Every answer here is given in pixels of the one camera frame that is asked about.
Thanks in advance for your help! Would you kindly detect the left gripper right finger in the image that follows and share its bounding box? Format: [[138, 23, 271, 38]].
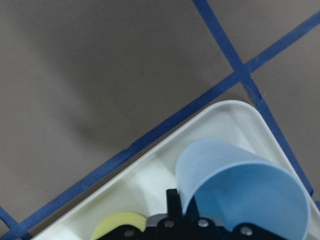
[[231, 222, 283, 240]]

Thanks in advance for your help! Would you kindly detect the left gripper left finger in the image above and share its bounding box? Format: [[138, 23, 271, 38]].
[[166, 189, 184, 222]]

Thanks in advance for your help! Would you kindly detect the light blue ikea cup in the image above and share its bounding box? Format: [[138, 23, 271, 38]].
[[175, 138, 311, 240]]

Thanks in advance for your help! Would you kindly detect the yellow ikea cup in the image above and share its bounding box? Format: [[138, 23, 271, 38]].
[[90, 211, 147, 240]]

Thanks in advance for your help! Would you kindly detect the cream cup tray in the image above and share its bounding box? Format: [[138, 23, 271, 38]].
[[29, 100, 320, 240]]

